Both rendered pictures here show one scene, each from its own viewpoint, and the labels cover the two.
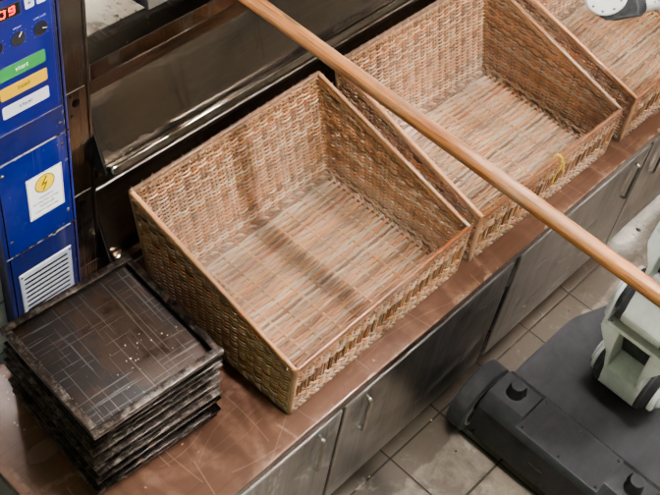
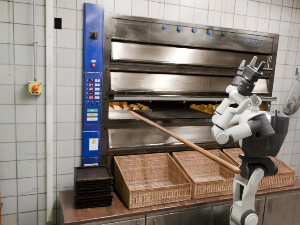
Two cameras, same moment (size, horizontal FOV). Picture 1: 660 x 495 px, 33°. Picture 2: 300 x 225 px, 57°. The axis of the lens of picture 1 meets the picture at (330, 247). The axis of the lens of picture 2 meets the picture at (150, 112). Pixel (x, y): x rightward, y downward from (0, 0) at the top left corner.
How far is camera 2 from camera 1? 1.47 m
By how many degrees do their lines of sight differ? 49
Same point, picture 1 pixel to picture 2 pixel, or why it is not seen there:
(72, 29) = (105, 110)
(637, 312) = (234, 211)
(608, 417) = not seen: outside the picture
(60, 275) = not seen: hidden behind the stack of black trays
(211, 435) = (108, 207)
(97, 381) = (84, 176)
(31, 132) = (92, 127)
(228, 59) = (143, 137)
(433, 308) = (179, 203)
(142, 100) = (120, 137)
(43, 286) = not seen: hidden behind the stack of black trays
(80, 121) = (105, 133)
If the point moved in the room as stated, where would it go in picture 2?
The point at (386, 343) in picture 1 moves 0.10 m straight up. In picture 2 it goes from (162, 206) to (163, 193)
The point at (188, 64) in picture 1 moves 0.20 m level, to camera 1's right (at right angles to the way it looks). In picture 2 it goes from (132, 134) to (151, 138)
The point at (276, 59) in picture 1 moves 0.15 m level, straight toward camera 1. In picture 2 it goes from (155, 143) to (147, 146)
